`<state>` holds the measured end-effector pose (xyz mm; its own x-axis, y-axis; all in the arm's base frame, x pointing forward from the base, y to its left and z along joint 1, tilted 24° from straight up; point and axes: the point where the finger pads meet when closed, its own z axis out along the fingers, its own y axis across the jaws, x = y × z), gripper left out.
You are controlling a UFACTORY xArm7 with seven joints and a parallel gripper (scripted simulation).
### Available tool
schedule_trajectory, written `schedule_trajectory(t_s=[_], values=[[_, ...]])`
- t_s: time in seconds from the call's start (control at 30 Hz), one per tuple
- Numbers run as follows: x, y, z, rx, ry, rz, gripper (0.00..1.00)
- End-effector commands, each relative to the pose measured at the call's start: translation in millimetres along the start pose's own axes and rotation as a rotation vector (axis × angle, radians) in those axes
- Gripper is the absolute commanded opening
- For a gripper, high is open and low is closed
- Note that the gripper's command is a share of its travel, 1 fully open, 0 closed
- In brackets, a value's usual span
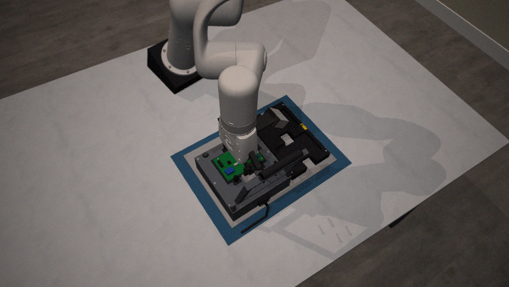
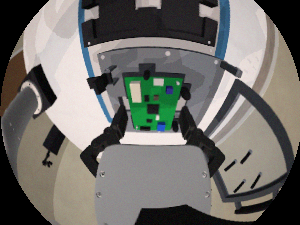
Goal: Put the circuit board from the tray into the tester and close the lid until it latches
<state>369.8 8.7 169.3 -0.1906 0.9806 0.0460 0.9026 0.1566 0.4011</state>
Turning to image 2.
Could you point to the green circuit board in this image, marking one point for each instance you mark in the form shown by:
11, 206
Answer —
159, 96

